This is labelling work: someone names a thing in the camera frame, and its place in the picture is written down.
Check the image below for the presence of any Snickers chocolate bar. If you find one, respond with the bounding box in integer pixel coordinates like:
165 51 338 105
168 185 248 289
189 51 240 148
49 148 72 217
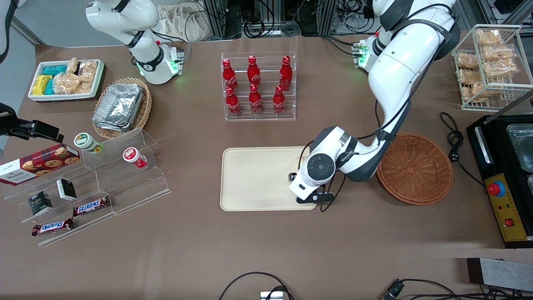
32 218 75 237
73 195 112 217

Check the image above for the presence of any clear acrylic bottle rack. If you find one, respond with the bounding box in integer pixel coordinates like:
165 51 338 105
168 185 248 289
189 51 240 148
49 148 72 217
221 52 296 121

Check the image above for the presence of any yellow snack pack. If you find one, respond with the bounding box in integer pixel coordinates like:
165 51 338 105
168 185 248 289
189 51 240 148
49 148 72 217
32 75 52 96

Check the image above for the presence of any grey metal bar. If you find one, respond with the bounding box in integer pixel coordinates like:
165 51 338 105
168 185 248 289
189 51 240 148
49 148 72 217
466 257 533 293

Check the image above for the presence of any black power cord with plug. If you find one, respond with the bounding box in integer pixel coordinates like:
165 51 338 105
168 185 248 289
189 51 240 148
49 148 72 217
439 112 486 188

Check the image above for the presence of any black machine with yellow panel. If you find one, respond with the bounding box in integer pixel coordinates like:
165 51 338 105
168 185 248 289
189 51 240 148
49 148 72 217
466 90 533 249

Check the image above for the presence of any stack of foil trays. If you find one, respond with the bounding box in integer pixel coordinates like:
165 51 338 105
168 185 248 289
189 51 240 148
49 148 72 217
92 83 144 132

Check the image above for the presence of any round brown wicker basket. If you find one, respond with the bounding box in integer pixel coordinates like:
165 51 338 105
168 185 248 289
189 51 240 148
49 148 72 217
376 132 454 206

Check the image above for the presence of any beige plastic tray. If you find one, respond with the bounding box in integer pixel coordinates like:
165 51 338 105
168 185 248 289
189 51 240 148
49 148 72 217
220 146 318 212

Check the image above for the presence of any red lidded yogurt cup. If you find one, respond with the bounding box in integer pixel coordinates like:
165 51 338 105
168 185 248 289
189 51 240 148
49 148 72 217
122 147 148 169

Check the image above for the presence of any small black carton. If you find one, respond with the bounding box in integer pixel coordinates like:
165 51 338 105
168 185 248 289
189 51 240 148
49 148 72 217
28 191 54 216
56 178 78 202

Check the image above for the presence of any white wire basket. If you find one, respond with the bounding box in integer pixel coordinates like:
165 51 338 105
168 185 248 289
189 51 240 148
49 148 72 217
452 24 533 111

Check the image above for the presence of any green lidded yogurt cup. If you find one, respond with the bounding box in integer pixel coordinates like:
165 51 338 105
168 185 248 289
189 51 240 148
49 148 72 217
74 132 103 155

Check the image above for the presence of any clear acrylic stepped display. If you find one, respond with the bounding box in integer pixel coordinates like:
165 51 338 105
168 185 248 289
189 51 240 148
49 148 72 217
3 127 172 247

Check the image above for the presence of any beige cloth bag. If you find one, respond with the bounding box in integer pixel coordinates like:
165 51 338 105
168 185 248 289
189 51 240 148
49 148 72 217
157 3 209 43

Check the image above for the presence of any black connector with cable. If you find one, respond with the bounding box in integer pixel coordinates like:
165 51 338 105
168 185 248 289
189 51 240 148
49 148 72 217
382 278 533 300

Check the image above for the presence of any black looped cable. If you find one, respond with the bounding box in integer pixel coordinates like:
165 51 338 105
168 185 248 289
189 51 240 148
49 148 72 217
218 272 294 300

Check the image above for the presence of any white rectangular snack tray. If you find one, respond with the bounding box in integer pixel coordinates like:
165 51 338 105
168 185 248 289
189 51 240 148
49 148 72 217
28 59 105 103

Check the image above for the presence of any red Walkers cookie box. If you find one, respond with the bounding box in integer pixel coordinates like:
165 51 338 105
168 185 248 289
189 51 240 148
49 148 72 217
0 144 81 186

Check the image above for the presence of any oval light wicker basket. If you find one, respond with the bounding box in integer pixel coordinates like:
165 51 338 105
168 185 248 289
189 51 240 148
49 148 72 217
92 77 152 140

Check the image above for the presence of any steel pan in machine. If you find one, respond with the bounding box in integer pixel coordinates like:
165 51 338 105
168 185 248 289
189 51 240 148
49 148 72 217
506 123 533 174

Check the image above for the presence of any aluminium frame profile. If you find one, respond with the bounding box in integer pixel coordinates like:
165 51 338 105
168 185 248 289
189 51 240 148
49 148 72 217
203 0 228 39
318 0 337 36

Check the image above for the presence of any clear bag of fried snacks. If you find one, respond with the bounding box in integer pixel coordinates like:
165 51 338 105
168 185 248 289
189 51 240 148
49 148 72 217
482 58 520 80
482 45 517 63
476 29 503 47
457 53 479 70
457 69 483 87

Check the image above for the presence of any red cola bottle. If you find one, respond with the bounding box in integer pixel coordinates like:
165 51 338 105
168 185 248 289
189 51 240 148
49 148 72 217
249 84 264 115
225 87 242 117
222 59 239 93
272 86 286 116
279 55 293 91
247 55 262 89

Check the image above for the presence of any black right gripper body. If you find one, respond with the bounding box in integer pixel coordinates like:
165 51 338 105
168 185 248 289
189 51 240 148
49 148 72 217
0 102 20 137

